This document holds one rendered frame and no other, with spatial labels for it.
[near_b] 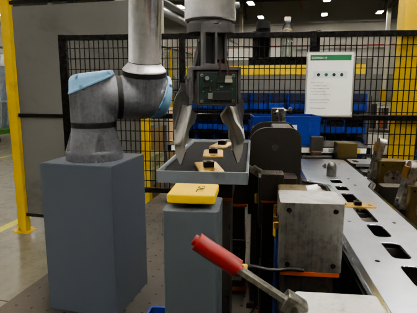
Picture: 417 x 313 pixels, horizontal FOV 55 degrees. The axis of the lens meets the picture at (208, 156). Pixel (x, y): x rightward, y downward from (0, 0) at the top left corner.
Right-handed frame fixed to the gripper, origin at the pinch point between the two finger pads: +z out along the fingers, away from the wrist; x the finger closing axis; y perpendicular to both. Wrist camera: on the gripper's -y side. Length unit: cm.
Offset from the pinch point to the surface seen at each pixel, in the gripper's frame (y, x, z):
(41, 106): -294, -100, 6
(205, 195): 15.9, -2.8, 2.1
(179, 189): 12.9, -5.7, 2.0
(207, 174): 5.5, -0.9, 1.7
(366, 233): -8.1, 33.2, 18.0
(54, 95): -288, -87, -3
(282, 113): -74, 37, -2
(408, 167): -28, 55, 9
